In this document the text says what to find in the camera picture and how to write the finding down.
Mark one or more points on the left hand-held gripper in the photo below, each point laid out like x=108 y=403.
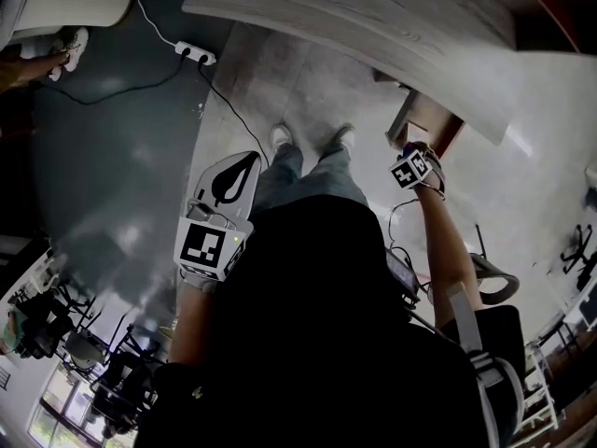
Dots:
x=205 y=250

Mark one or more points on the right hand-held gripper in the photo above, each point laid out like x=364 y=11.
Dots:
x=410 y=171

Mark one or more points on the brown wooden drawer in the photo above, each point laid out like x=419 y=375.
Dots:
x=434 y=119

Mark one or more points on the person's left forearm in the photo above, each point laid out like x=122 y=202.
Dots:
x=191 y=325

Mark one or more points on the person's right forearm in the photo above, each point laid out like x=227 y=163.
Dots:
x=443 y=250

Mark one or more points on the person's left shoe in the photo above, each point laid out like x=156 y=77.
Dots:
x=280 y=134

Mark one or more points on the person's right shoe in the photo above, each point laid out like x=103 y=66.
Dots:
x=338 y=138

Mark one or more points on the person's grey jeans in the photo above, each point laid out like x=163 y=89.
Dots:
x=308 y=180

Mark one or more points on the white power strip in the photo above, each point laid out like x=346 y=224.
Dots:
x=195 y=53

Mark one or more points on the dark woven chair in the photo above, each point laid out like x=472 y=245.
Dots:
x=499 y=283

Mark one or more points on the grey wooden desk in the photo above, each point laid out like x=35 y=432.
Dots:
x=373 y=21

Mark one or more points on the person's black top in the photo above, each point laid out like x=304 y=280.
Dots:
x=336 y=334

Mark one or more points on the black office chair base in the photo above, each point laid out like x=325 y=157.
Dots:
x=578 y=250

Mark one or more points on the wooden shelf unit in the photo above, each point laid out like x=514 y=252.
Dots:
x=536 y=7

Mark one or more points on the white metal rack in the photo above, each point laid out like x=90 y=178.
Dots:
x=543 y=385

